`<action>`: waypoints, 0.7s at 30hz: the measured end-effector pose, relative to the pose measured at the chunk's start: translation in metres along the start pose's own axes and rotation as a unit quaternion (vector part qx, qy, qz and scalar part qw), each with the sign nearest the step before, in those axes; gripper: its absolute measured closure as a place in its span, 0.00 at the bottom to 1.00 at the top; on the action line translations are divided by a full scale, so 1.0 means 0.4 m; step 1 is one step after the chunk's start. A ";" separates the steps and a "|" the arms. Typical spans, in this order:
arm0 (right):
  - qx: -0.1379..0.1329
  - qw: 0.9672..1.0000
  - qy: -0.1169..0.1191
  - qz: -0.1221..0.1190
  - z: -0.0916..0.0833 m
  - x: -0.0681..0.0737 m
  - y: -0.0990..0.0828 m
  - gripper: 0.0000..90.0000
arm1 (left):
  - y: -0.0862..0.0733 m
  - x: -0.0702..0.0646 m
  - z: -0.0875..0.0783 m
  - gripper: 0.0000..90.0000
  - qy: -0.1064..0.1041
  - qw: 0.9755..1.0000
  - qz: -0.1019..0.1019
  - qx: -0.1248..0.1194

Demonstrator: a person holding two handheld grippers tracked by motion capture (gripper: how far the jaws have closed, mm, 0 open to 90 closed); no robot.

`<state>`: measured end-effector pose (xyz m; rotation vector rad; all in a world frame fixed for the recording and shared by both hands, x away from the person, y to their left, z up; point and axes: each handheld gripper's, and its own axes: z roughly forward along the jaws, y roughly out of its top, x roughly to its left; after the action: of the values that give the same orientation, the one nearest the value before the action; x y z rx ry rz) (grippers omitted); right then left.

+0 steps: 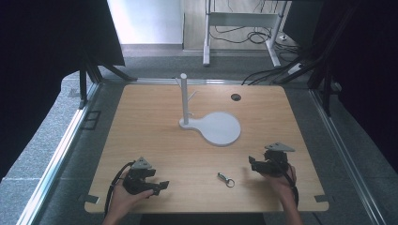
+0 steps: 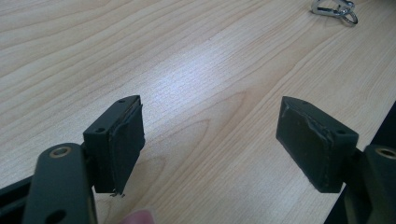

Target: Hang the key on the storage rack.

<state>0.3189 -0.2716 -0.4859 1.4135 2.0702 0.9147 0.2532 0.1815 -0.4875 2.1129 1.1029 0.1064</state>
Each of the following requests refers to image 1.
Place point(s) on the black metal stand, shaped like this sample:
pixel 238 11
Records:
pixel 322 78
pixel 90 75

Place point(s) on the black curtain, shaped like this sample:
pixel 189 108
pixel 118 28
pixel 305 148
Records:
pixel 366 62
pixel 40 62

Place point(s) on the black rectangular floor frame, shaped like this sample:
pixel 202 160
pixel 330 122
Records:
pixel 91 120

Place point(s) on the person's left hand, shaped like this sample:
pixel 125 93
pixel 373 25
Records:
pixel 123 200

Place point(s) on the white peg stand round base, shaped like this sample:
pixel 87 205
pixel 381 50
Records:
pixel 219 128

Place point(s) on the black tape piece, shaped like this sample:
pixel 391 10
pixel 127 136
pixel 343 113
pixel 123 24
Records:
pixel 321 198
pixel 90 198

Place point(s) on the white power strip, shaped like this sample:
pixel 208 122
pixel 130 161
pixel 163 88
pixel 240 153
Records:
pixel 294 68

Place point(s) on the black round table grommet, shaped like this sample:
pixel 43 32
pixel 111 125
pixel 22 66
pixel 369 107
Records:
pixel 236 97

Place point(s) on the aluminium rail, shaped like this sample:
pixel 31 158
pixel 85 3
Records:
pixel 344 150
pixel 187 81
pixel 53 162

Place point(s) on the person's right hand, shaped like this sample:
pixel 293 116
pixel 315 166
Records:
pixel 283 186

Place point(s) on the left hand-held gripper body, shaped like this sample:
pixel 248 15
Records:
pixel 136 185

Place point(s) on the white metal desk frame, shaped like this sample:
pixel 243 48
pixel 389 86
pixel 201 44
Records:
pixel 241 19

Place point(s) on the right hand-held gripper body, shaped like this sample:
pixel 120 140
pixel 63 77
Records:
pixel 277 161

